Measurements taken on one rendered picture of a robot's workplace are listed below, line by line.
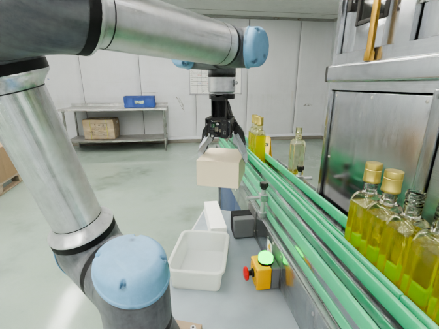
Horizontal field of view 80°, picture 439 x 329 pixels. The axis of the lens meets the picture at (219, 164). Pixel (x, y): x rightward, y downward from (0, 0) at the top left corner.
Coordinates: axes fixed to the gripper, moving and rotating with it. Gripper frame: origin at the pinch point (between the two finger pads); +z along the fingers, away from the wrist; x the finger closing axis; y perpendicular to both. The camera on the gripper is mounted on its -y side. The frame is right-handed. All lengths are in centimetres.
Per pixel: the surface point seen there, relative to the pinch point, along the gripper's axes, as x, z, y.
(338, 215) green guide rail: 35.0, 14.8, -0.9
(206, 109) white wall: -144, 35, -525
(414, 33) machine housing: 47, -35, -5
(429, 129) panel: 48, -13, 10
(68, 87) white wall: -418, -13, -423
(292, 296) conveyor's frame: 22.1, 29.8, 18.0
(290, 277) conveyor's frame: 21.3, 25.7, 16.1
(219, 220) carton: -4.5, 29.4, -15.8
